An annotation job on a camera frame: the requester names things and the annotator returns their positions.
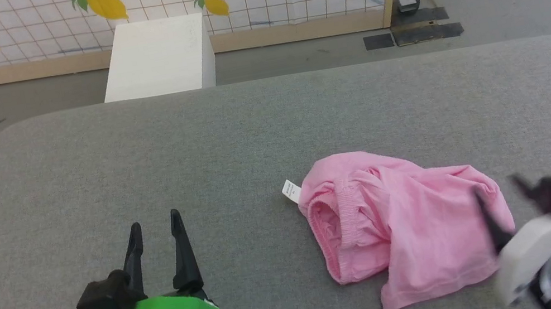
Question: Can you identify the large black floor mat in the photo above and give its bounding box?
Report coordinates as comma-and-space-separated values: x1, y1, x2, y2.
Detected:
389, 2, 466, 49

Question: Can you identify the white rectangular box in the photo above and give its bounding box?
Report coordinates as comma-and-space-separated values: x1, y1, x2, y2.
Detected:
92, 10, 221, 106

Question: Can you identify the small black floor mat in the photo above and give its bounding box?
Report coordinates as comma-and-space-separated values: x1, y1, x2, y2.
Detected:
363, 31, 396, 52

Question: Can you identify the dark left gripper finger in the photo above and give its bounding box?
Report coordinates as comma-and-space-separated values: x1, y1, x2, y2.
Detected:
115, 222, 155, 304
160, 206, 206, 297

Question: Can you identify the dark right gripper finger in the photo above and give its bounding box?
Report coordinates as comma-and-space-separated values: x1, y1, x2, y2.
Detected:
471, 182, 518, 255
508, 169, 547, 210

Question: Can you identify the pink garment with white tag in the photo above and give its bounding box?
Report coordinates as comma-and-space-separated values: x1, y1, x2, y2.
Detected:
277, 126, 526, 309

